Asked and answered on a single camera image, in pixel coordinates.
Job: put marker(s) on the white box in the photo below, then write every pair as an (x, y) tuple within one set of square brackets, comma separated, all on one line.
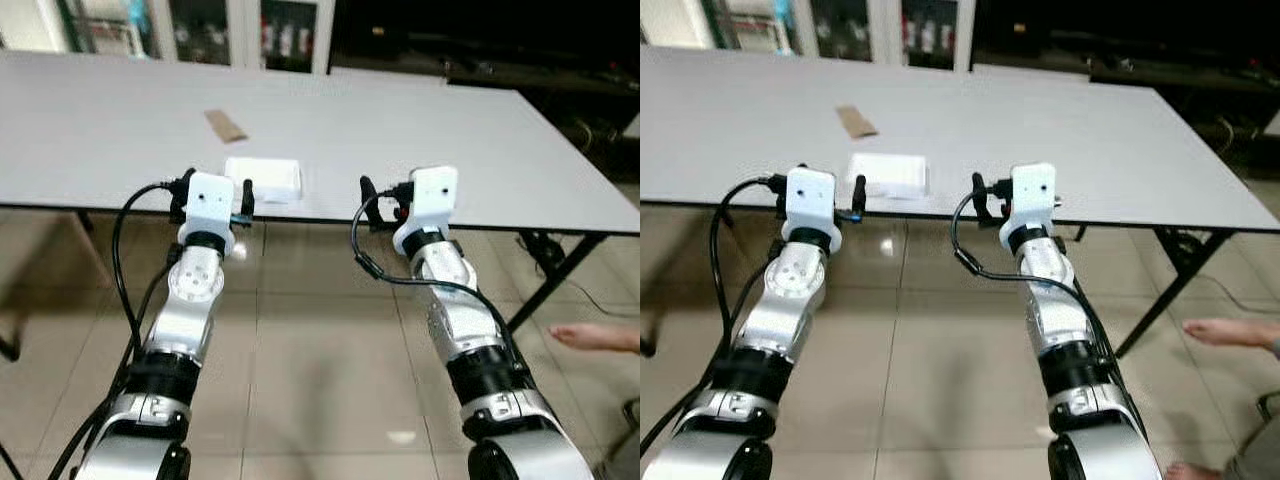
[(895, 175), (275, 178)]

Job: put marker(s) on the brown paper piece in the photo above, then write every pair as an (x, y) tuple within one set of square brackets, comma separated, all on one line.
[(857, 121), (226, 125)]

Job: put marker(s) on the black folding table leg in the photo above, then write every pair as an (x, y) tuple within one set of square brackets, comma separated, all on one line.
[(560, 280), (85, 222), (1165, 290), (648, 345)]

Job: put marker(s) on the white glass door cabinet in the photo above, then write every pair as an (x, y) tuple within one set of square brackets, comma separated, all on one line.
[(245, 30), (885, 30)]

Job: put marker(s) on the bare person foot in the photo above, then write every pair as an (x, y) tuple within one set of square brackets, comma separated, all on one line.
[(1190, 473), (600, 337), (1230, 332)]

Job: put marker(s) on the dark background desk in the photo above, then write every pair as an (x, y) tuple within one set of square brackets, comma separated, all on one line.
[(1180, 72)]

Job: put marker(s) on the grey trouser leg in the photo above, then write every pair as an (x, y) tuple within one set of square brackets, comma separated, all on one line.
[(1260, 455)]

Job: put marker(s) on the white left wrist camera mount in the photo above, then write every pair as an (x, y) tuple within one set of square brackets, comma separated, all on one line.
[(808, 192), (210, 195)]

